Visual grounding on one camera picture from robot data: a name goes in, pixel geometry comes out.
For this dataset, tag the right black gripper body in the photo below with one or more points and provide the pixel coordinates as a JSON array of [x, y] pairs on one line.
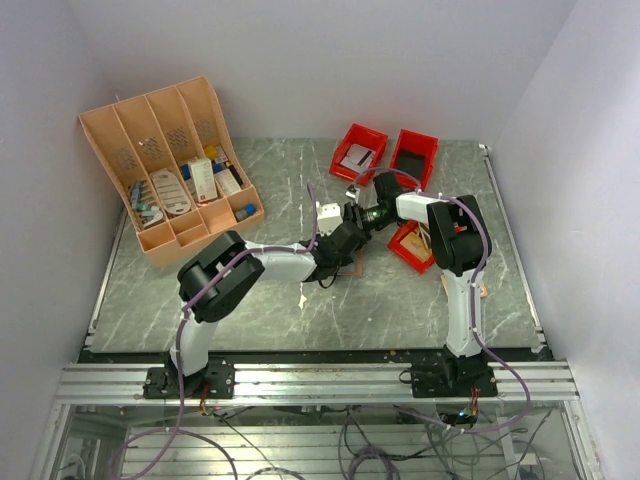
[[372, 218]]

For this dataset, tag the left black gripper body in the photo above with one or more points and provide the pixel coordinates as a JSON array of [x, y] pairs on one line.
[[337, 264]]

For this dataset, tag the red bin with gold cards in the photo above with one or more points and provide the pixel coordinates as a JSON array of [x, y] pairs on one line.
[[395, 246]]

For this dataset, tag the red bin with black cards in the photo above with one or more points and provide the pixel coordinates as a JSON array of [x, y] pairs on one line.
[[417, 143]]

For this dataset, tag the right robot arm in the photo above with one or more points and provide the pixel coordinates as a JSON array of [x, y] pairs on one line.
[[460, 247]]

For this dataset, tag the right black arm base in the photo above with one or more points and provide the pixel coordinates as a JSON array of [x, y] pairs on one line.
[[449, 378]]

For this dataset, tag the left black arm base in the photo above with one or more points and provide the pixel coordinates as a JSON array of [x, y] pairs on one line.
[[215, 381]]

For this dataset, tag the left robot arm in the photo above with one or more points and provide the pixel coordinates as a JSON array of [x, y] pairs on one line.
[[214, 283]]

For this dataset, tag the black cards stack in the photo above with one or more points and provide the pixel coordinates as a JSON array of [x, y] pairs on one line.
[[410, 163]]

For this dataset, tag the white cards stack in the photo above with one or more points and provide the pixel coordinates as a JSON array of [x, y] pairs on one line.
[[358, 158]]

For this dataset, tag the red bin with white cards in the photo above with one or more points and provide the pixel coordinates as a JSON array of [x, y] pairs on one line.
[[366, 137]]

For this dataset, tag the blue capped bottle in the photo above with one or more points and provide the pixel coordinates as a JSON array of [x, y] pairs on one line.
[[245, 212]]

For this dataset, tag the white small box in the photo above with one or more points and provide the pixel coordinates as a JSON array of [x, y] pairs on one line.
[[227, 182]]

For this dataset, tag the white red box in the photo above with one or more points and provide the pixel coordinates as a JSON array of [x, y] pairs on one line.
[[202, 174]]

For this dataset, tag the yellow small item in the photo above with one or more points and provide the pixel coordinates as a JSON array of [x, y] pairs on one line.
[[211, 152]]

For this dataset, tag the white oval remote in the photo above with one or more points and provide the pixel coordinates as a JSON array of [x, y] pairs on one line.
[[173, 197]]

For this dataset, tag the pens bundle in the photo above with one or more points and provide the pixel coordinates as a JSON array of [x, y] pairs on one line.
[[146, 209]]

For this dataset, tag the orange desk organizer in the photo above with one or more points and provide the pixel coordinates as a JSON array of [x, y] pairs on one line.
[[170, 157]]

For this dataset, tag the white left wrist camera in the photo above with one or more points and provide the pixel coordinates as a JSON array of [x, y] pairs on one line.
[[328, 218]]

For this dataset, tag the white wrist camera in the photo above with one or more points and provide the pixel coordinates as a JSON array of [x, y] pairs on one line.
[[328, 218], [353, 193]]

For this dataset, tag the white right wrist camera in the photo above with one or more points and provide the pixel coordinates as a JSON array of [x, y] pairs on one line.
[[353, 193]]

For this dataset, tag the aluminium rail frame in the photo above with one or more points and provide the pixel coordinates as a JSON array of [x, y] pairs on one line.
[[312, 384]]

